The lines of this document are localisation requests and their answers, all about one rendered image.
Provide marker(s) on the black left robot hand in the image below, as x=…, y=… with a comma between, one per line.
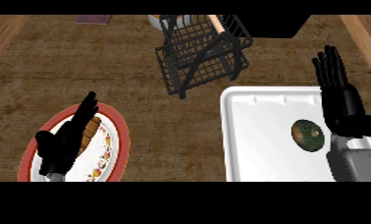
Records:
x=61, y=142

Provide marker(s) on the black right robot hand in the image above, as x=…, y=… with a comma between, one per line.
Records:
x=341, y=103

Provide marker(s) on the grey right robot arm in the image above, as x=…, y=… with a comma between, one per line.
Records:
x=353, y=160

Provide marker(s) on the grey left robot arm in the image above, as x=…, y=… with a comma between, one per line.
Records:
x=57, y=178

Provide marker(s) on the dark green squash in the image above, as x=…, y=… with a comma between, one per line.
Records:
x=309, y=135

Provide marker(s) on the white plastic tray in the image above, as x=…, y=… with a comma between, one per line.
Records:
x=270, y=136

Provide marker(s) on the brown croissant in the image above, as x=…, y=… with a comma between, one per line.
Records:
x=91, y=133

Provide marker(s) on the red rimmed floral plate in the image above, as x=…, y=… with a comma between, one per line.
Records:
x=108, y=142

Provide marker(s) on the large black appliance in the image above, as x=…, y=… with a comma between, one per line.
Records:
x=276, y=25

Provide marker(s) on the purple cloth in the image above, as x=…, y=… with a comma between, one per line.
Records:
x=94, y=19

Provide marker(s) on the white container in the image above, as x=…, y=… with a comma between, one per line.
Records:
x=169, y=21

